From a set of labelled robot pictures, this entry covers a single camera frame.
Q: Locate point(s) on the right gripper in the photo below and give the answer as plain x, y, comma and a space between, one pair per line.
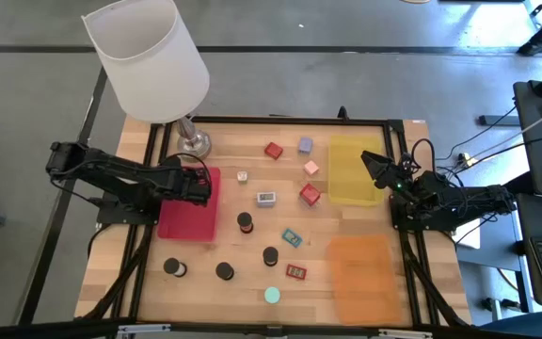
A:
403, 181

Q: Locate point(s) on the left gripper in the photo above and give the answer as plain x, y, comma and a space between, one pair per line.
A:
191, 186

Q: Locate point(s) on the green white charger cube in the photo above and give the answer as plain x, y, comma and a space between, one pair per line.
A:
242, 176

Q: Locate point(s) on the orange bottle black cap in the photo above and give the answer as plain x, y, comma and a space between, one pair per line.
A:
245, 220

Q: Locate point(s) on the pink charger cube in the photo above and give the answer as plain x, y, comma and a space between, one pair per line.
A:
311, 167

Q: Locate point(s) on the red charger cube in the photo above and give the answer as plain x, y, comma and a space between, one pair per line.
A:
309, 194
273, 150

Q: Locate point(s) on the lavender digital clock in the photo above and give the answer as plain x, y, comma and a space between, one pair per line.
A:
266, 198

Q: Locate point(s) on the lavender charger cube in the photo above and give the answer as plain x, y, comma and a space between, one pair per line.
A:
305, 145

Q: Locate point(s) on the white bottle black cap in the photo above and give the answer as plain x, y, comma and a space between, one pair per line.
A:
172, 266

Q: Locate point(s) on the small bottle black cap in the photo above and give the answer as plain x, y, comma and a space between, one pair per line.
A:
224, 270
270, 255

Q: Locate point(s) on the teal digital clock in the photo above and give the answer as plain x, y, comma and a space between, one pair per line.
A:
292, 237

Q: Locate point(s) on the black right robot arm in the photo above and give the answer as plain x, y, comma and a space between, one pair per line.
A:
464, 198

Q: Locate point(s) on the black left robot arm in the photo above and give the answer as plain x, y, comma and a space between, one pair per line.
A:
111, 169

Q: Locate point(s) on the yellow plastic tray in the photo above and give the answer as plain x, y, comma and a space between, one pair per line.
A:
346, 179

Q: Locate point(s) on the red plastic tray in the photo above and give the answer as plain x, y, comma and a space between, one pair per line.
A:
188, 223

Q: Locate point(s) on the silver lamp base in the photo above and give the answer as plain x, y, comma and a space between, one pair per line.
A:
195, 141

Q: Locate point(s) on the power strip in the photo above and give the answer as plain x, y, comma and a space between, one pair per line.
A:
465, 159

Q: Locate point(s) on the orange plastic tray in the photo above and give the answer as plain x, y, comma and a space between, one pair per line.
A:
362, 282

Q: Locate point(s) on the grey desk foot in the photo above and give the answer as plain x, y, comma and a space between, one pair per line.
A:
499, 120

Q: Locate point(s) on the white lampshade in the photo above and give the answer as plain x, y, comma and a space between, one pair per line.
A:
153, 61

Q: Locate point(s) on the red digital clock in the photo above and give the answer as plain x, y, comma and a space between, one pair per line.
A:
296, 271

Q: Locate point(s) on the blue chair seat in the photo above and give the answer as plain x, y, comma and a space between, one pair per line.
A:
534, 327

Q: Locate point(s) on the black frame knob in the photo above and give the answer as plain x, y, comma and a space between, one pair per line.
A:
342, 113

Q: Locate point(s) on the grey desk leg frame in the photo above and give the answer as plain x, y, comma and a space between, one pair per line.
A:
487, 259

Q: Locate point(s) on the grey metal bracket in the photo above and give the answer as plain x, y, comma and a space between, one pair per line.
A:
405, 334
144, 328

